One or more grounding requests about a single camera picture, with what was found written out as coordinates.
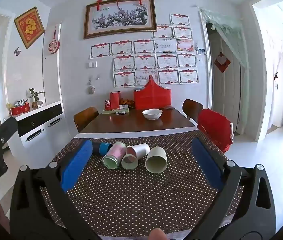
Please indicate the white ceramic bowl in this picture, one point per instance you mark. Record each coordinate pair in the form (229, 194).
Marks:
(152, 114)

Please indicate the white wall switch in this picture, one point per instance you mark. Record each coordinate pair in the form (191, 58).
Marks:
(92, 64)

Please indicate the butterfly wall sticker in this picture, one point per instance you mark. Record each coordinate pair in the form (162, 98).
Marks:
(17, 51)

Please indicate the hanging loofah scrubber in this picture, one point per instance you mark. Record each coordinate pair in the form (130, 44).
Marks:
(91, 88)

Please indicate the green door curtain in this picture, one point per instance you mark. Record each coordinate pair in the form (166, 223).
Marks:
(231, 31)

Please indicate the large red gift bag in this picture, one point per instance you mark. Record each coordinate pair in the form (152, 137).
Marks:
(152, 96)

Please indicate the red soda can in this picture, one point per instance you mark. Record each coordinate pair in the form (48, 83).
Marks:
(107, 105)

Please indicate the framed plum blossom painting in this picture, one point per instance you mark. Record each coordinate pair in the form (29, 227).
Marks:
(119, 16)

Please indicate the red tin box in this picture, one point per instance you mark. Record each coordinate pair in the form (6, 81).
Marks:
(15, 111)

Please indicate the pink green lidded cup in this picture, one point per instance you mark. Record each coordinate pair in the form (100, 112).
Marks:
(114, 156)

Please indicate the potted green plant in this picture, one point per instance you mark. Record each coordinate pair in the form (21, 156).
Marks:
(37, 103)

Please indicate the white black sideboard cabinet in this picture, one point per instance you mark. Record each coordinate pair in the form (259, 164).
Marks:
(41, 135)

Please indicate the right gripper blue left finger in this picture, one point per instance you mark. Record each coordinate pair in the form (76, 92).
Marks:
(74, 165)

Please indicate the cream paper cup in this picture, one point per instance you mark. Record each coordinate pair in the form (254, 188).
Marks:
(156, 161)

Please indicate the red diamond door decoration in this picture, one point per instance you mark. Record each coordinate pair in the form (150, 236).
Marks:
(222, 62)

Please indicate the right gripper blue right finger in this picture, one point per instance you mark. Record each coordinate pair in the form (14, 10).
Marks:
(207, 164)

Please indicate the black blue tumbler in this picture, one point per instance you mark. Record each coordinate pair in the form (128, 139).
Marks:
(100, 148)

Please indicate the brown chair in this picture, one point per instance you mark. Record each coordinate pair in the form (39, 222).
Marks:
(83, 118)
(192, 109)

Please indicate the brown polka dot tablecloth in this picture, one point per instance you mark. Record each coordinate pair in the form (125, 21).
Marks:
(129, 204)

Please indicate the brown chair left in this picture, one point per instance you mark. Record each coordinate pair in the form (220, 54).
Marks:
(83, 118)

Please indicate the person's left hand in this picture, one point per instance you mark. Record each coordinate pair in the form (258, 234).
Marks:
(157, 234)

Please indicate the red gold fu frame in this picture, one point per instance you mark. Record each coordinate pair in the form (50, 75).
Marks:
(29, 26)

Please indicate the red covered chair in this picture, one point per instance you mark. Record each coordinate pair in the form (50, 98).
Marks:
(217, 127)

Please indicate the red round hanging ornament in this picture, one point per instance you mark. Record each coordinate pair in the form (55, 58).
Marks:
(54, 44)

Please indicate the brown chair right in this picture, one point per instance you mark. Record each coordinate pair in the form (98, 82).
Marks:
(192, 109)

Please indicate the green tray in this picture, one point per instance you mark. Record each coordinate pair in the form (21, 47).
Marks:
(116, 111)

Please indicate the white cup pink inside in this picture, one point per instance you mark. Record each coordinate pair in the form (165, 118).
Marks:
(138, 151)

